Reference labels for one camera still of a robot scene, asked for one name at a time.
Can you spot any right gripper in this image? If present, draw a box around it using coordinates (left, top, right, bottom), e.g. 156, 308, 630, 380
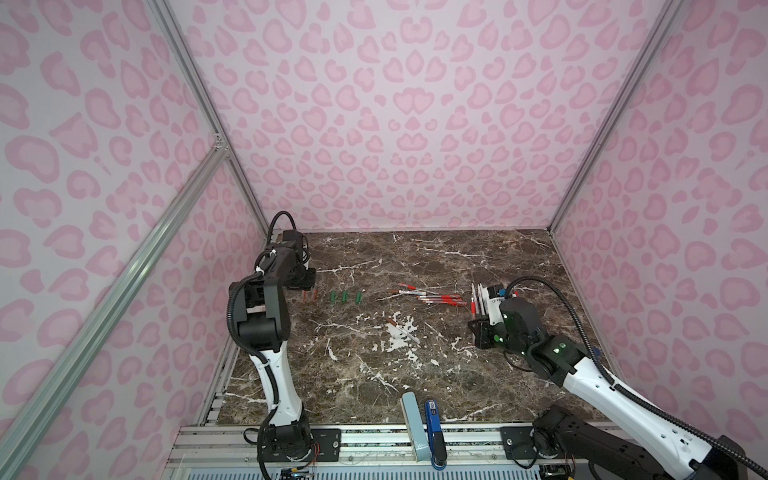
463, 316, 530, 358

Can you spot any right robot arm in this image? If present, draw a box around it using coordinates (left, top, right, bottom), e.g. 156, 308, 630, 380
468, 296, 767, 479

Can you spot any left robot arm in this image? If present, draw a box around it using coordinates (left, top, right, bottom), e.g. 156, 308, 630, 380
226, 229, 316, 460

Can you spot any red pen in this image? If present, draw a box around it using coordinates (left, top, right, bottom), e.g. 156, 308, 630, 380
398, 283, 437, 295

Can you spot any blue black tool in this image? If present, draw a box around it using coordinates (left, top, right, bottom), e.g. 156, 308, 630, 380
425, 399, 448, 471

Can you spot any light blue box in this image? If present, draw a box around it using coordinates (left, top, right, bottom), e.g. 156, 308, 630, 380
400, 392, 431, 462

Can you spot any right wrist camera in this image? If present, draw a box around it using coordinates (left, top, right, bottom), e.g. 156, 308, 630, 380
484, 284, 506, 326

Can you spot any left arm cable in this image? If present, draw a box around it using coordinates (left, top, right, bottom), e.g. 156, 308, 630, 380
226, 210, 298, 480

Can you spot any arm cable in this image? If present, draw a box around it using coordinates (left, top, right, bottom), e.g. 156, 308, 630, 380
226, 210, 298, 480
505, 275, 768, 479

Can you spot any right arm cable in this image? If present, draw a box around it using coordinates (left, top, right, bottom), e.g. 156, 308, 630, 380
505, 275, 768, 479

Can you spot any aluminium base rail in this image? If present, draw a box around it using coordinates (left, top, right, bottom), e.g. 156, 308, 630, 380
161, 422, 614, 479

